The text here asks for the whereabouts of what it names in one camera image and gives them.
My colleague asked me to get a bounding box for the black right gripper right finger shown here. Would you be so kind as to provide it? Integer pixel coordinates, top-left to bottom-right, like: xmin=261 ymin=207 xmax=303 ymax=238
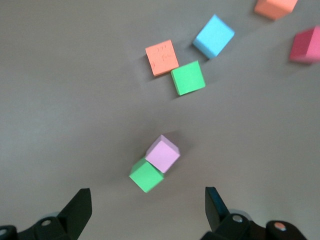
xmin=199 ymin=186 xmax=309 ymax=240

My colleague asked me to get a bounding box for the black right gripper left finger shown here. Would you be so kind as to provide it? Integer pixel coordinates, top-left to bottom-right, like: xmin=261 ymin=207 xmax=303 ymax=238
xmin=0 ymin=188 xmax=93 ymax=240

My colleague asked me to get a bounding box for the pink foam block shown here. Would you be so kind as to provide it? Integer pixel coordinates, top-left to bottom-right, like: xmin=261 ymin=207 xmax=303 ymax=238
xmin=144 ymin=134 xmax=181 ymax=175

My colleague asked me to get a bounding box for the green foam block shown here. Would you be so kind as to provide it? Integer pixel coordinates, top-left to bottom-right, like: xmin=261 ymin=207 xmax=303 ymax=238
xmin=170 ymin=60 xmax=206 ymax=96
xmin=128 ymin=157 xmax=166 ymax=194

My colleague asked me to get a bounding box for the dented orange foam block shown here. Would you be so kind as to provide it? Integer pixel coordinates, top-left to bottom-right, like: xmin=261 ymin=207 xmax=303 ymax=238
xmin=145 ymin=39 xmax=180 ymax=78

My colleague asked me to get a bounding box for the blue foam block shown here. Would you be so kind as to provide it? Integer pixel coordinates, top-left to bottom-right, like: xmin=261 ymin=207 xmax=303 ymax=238
xmin=192 ymin=13 xmax=236 ymax=60

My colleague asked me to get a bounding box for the red foam block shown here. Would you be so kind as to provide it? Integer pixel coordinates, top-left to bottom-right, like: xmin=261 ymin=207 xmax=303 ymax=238
xmin=289 ymin=25 xmax=320 ymax=65

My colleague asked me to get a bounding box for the smooth orange foam block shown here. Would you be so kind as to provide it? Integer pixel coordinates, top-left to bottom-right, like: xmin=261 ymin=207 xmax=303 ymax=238
xmin=254 ymin=0 xmax=299 ymax=21

